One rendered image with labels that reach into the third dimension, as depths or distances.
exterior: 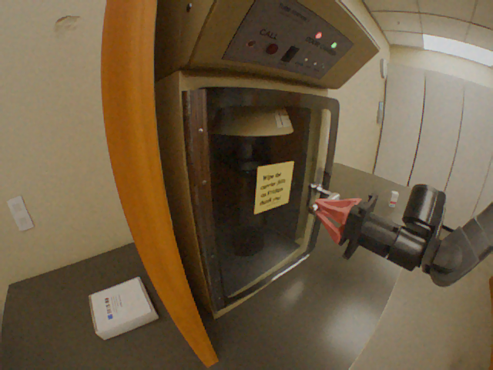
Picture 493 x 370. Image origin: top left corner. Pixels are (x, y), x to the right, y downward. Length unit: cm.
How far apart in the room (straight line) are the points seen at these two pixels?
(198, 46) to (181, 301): 23
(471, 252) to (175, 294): 34
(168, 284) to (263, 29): 25
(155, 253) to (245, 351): 34
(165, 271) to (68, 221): 59
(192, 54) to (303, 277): 54
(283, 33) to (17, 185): 74
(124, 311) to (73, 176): 41
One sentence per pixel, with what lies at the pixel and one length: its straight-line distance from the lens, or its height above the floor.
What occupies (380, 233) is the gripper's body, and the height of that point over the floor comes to 122.
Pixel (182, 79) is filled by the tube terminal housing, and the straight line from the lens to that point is 22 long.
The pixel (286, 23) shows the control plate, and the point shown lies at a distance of 22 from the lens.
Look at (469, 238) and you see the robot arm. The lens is 31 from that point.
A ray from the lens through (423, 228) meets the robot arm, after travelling 33.
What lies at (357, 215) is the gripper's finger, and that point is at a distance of 29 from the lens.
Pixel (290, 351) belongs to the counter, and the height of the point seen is 94.
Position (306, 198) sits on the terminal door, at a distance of 39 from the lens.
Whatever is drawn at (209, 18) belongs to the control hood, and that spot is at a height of 145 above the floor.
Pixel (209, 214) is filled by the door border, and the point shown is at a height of 123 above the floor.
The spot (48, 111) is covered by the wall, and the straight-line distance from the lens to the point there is 66.
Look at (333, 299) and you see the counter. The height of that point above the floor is 94.
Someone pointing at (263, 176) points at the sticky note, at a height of 127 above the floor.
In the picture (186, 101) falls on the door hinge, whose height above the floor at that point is 137.
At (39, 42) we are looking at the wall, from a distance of 72.
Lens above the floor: 137
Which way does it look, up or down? 25 degrees down
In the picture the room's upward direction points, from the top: straight up
